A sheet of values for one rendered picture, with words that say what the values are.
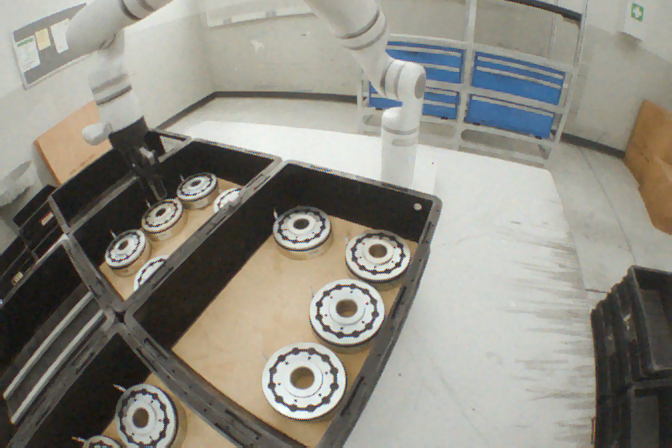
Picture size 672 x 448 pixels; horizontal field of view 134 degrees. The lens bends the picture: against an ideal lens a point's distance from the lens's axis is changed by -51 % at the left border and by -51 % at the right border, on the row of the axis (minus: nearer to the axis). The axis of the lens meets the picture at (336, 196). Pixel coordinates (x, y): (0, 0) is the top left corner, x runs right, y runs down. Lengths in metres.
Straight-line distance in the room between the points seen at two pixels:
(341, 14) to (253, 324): 0.46
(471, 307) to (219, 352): 0.47
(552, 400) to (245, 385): 0.53
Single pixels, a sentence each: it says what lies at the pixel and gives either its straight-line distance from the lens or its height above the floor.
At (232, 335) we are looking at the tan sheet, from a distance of 0.44.
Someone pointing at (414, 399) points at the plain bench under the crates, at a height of 0.70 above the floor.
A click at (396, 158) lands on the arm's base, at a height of 0.84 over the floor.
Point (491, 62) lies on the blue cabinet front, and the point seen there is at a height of 0.82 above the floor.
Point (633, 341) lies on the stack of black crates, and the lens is 1.14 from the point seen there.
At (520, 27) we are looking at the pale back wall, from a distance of 3.11.
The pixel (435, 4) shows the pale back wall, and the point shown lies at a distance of 3.03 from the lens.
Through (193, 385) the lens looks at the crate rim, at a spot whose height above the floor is 0.93.
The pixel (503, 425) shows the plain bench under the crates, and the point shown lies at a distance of 0.57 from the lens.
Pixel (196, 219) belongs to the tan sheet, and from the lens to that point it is 0.64.
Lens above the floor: 1.21
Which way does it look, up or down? 39 degrees down
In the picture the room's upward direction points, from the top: 4 degrees counter-clockwise
